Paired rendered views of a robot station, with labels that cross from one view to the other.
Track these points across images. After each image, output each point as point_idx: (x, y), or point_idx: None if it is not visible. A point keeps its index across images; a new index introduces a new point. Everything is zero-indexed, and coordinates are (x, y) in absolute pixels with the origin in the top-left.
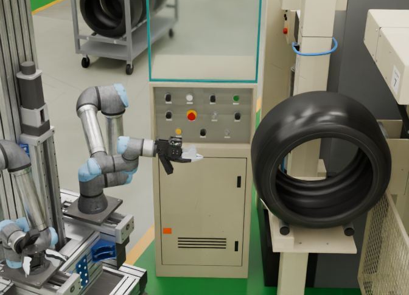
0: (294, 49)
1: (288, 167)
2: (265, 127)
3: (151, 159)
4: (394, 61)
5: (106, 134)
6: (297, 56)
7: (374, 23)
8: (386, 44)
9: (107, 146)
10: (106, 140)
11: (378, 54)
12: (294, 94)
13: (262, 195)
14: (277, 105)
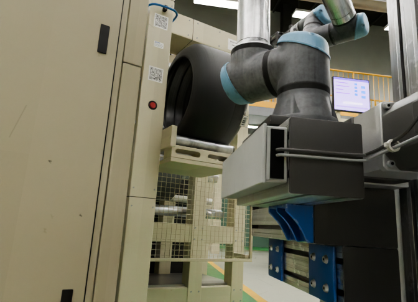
0: (173, 9)
1: (145, 127)
2: (226, 57)
3: (137, 94)
4: (227, 36)
5: None
6: (160, 17)
7: (181, 15)
8: (211, 28)
9: (269, 15)
10: (268, 5)
11: (198, 34)
12: (157, 50)
13: (245, 111)
14: (206, 45)
